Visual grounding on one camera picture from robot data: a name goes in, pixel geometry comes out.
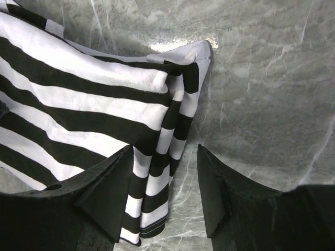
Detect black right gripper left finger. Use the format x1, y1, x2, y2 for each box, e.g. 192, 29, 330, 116
1, 146, 133, 250

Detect wide striped black white tank top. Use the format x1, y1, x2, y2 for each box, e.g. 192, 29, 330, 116
1, 1, 211, 246

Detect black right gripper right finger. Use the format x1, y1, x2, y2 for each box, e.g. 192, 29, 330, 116
197, 145, 334, 250

